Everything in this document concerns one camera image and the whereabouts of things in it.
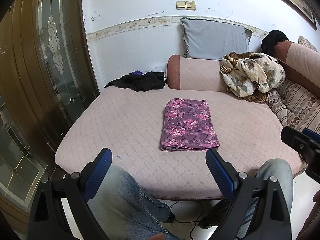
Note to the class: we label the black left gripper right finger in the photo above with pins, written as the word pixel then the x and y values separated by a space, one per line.
pixel 229 182

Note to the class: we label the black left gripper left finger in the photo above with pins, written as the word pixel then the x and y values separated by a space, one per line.
pixel 47 218

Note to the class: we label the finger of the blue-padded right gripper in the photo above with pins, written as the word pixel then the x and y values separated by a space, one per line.
pixel 305 142

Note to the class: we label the purple floral garment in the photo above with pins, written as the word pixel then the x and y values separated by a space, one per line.
pixel 188 126

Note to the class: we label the person's right hand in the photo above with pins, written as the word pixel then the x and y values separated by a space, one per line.
pixel 316 197

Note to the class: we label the person's right jeans leg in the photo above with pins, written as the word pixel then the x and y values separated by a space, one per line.
pixel 264 203

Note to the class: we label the person's jeans leg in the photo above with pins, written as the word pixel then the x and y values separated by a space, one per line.
pixel 124 210
pixel 264 203

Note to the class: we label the striped beige cushion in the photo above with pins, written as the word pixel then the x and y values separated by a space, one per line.
pixel 296 101

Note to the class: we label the person's left jeans leg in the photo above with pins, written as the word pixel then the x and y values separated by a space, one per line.
pixel 124 210

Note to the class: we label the beige floral crumpled cloth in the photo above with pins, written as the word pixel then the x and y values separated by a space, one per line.
pixel 251 76

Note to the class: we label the small black cloth on armrest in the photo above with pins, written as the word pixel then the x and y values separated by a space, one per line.
pixel 271 40

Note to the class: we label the grey pillow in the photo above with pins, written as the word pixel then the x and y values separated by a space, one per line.
pixel 211 40

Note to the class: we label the wooden glass door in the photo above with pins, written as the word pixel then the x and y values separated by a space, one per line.
pixel 47 82

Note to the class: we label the black garment on bed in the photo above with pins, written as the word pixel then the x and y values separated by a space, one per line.
pixel 144 83

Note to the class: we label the small purple cloth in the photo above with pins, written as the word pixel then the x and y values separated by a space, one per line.
pixel 136 73

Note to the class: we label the beige wall switch plate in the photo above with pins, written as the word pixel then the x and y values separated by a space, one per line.
pixel 185 5

